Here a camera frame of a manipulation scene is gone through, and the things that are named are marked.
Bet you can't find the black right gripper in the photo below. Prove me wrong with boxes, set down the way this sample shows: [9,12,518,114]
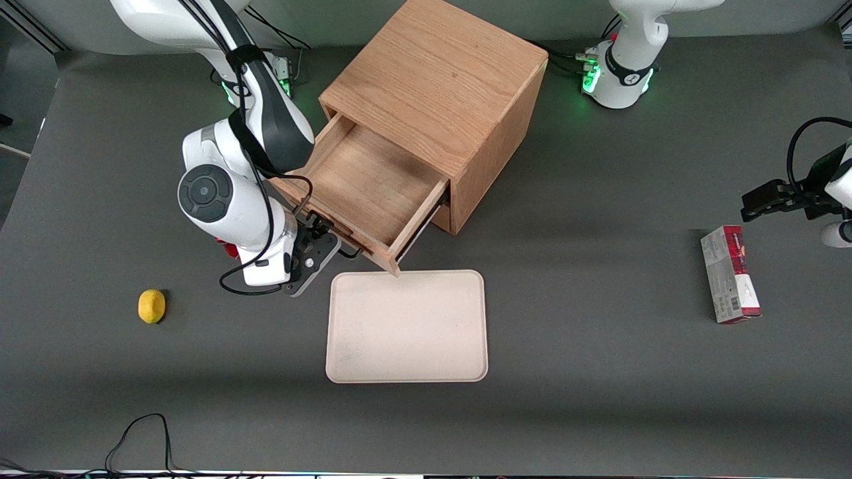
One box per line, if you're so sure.
[282,213,342,297]

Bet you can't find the grey and red carton box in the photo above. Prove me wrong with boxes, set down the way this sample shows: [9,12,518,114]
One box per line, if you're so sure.
[700,225,763,325]

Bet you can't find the black metal drawer handle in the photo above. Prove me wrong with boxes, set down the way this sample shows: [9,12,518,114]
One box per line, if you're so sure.
[326,223,365,260]

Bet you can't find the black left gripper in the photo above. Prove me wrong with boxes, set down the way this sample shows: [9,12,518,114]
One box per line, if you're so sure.
[740,143,849,223]

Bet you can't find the yellow lemon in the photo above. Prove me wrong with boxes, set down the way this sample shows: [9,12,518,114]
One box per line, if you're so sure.
[138,289,166,325]

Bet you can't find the beige rectangular tray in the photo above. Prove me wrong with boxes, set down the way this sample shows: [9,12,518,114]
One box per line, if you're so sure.
[325,269,489,384]

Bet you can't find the oak wooden drawer cabinet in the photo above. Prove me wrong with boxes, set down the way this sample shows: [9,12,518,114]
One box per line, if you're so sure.
[319,0,549,236]

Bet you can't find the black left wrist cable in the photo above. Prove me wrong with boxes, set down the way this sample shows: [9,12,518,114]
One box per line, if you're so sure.
[787,116,852,190]

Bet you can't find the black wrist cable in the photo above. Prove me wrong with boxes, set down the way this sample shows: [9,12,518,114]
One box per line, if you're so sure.
[787,116,852,190]
[220,173,314,297]

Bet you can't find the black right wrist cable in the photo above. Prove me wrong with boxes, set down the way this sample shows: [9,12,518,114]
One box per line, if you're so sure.
[220,173,314,297]

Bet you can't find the black left arm base cables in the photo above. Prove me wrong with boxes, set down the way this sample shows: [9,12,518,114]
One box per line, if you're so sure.
[529,13,623,77]

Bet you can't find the black right arm base cables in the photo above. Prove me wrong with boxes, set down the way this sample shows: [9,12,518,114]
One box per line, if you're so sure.
[245,7,312,82]

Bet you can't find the black looped cable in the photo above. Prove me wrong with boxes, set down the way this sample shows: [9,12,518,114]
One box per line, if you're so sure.
[105,412,175,474]

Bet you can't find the black arm base cables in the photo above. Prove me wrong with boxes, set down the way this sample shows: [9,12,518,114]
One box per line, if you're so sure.
[529,13,623,77]
[245,7,312,82]

